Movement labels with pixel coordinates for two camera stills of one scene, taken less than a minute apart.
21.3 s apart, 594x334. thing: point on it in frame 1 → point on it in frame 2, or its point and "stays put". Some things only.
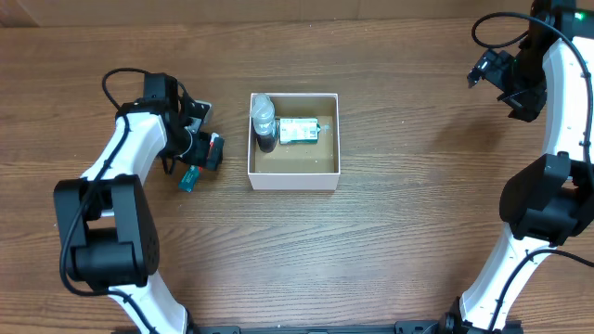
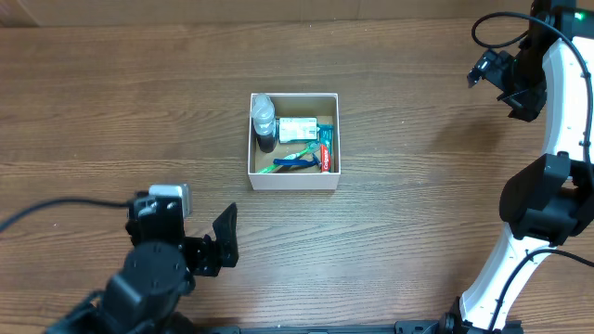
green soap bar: (299, 131) stays put
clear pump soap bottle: (264, 122) stays put
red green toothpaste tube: (190, 177) → (326, 138)
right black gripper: (530, 108) stays put
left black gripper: (201, 152) → (207, 262)
